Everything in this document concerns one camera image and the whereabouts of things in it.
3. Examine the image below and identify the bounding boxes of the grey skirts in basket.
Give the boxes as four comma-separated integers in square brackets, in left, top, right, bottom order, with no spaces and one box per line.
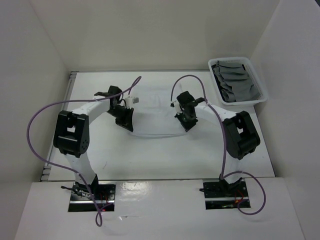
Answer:
[211,60,260,103]

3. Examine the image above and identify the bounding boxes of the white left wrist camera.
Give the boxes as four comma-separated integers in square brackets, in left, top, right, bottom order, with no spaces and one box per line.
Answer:
[124,96,139,108]

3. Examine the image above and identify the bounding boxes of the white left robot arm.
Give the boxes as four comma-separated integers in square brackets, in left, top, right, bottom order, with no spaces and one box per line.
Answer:
[53,86,134,200]

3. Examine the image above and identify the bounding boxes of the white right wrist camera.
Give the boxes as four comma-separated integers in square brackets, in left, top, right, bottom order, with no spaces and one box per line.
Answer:
[170,100,183,114]

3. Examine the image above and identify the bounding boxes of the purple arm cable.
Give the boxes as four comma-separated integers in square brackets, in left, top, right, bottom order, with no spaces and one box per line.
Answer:
[169,74,267,216]
[26,75,143,227]

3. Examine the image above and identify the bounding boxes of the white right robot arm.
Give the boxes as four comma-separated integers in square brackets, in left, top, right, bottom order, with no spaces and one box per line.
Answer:
[170,91,261,197]

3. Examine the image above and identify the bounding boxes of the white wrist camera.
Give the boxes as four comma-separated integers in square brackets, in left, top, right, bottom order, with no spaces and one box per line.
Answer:
[170,100,183,114]
[124,96,139,108]

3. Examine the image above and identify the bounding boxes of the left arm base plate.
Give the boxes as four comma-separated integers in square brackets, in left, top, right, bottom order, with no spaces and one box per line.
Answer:
[68,181,116,213]

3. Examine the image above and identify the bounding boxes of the white skirt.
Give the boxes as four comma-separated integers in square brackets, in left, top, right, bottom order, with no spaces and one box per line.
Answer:
[130,85,186,138]

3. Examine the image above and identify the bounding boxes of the white plastic basket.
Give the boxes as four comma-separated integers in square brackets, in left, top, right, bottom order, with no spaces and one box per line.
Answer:
[208,57,268,106]

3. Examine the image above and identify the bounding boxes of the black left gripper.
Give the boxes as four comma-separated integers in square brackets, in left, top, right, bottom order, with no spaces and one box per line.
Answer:
[106,105,134,132]

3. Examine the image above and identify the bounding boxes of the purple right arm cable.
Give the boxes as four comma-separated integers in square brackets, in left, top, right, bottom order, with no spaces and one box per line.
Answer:
[169,74,267,216]

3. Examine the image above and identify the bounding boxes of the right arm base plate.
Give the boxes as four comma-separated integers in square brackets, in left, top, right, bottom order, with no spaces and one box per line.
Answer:
[199,178,251,210]

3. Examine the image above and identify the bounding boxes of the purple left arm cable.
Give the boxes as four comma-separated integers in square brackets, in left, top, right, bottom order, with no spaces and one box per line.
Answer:
[26,75,143,227]

